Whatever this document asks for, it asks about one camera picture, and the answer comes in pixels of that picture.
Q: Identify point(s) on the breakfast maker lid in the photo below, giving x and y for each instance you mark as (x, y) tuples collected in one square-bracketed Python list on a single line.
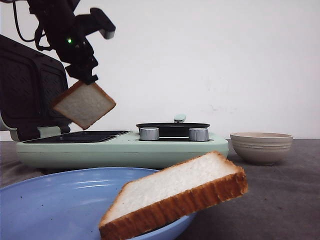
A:
[(29, 82)]

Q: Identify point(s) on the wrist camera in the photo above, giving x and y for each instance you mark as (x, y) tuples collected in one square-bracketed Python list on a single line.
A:
[(102, 22)]

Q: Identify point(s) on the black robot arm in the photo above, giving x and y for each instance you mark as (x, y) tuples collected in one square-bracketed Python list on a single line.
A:
[(45, 10)]

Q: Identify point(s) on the silver left control knob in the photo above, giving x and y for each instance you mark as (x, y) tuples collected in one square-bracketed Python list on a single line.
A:
[(149, 134)]

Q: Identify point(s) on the white bread slice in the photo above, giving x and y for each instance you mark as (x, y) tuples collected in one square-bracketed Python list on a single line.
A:
[(84, 104), (167, 195)]

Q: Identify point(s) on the silver right control knob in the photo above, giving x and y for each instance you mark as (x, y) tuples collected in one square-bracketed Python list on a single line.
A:
[(198, 134)]

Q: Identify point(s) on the silver control knob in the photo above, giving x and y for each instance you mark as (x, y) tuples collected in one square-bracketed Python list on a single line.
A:
[(198, 134), (149, 134)]

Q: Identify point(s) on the beige ribbed bowl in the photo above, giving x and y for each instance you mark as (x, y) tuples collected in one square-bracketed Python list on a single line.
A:
[(261, 148)]

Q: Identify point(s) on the blue plastic plate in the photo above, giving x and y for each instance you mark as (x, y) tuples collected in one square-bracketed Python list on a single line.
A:
[(62, 206)]

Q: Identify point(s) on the mint green breakfast maker base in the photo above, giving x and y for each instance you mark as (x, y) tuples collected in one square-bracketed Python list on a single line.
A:
[(112, 148)]

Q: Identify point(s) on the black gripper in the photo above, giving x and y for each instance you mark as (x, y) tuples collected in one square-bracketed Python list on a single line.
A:
[(67, 36)]

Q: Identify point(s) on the black frying pan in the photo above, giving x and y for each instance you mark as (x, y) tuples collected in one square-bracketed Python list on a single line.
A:
[(177, 128)]

